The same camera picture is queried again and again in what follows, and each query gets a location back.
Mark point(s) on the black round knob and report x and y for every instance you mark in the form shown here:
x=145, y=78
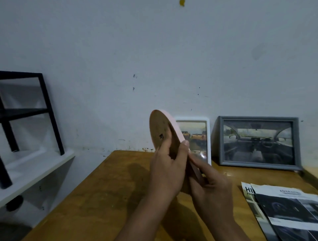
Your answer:
x=14, y=203

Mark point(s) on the person's left forearm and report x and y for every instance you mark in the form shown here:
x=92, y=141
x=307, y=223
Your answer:
x=149, y=216

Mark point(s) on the person's right hand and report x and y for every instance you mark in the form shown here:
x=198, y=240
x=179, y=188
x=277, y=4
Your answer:
x=215, y=196

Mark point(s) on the grey picture frame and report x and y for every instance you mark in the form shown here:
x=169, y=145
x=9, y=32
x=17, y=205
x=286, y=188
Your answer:
x=258, y=142

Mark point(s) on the car brochure with white cover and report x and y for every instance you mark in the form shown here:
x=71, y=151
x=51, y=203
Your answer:
x=251, y=198

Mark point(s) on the person's right thumb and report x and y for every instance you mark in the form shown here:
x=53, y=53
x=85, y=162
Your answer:
x=198, y=165

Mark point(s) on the yellow tape scrap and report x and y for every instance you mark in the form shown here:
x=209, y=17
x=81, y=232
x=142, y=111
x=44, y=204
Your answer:
x=182, y=2

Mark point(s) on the white picture frame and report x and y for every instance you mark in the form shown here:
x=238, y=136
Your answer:
x=198, y=135

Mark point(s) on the black metal rack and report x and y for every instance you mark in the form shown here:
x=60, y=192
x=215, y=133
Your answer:
x=51, y=111

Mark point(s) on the person's left thumb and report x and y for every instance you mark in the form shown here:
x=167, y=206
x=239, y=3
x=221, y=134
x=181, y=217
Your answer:
x=182, y=151

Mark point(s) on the car brochure with dark photo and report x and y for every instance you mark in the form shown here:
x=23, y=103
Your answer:
x=285, y=211

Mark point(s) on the person's left hand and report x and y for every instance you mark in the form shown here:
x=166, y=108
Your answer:
x=166, y=171

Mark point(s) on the white shelf board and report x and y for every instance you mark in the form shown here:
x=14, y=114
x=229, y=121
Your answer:
x=32, y=168

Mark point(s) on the person's right forearm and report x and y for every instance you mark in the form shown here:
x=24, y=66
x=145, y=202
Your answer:
x=229, y=232

